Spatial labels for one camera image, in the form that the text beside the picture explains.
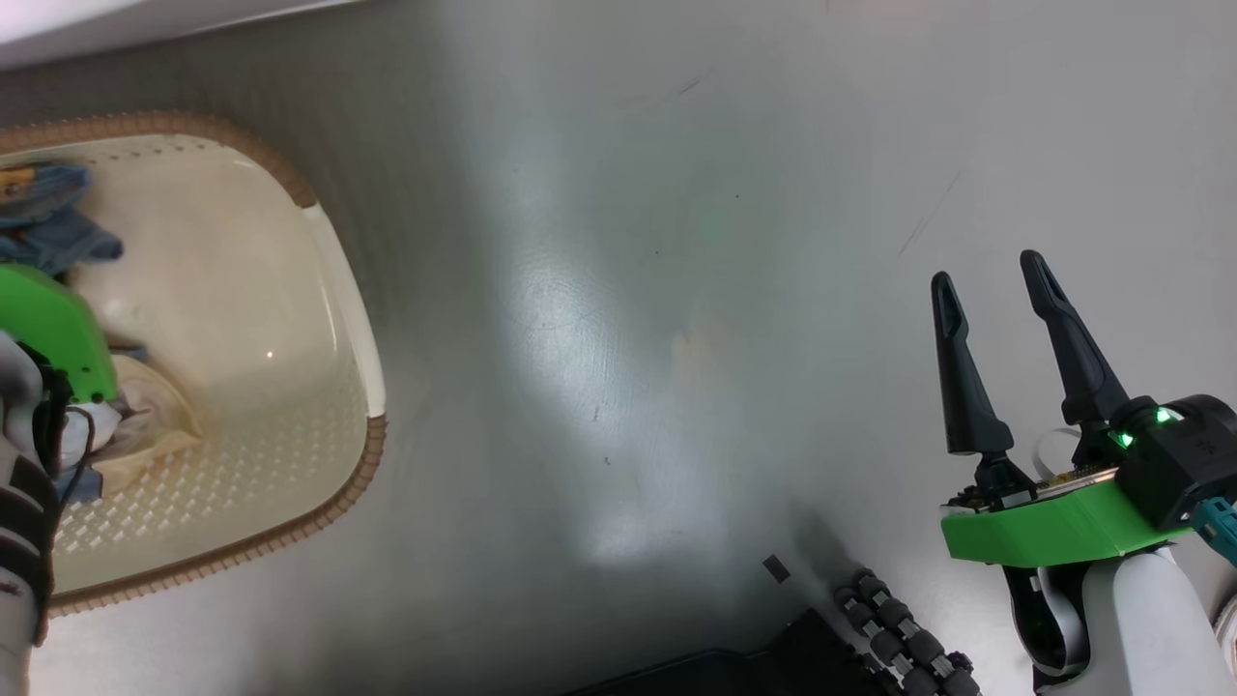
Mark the cream perforated laundry basket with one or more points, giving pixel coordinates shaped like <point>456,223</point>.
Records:
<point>242,387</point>

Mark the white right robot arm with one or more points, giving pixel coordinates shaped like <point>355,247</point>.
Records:
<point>1150,628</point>

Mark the teal right camera connector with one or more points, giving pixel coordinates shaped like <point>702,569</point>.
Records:
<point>1218,527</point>

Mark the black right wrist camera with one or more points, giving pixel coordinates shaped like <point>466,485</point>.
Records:
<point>1189,464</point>

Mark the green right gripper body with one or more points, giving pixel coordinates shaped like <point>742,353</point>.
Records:
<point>1053,527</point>

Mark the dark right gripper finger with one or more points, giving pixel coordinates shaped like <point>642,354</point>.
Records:
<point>966,387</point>
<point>1078,358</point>

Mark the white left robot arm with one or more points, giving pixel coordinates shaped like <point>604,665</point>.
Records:
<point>19,541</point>

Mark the white front-load washing machine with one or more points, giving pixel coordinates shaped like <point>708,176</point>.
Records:
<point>97,14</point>

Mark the beige cloth garment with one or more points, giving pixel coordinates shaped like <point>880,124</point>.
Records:
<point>155,416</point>

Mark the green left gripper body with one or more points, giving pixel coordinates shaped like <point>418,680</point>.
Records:
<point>48,319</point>

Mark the black omni wheel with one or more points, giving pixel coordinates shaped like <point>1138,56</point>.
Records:
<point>899,633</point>

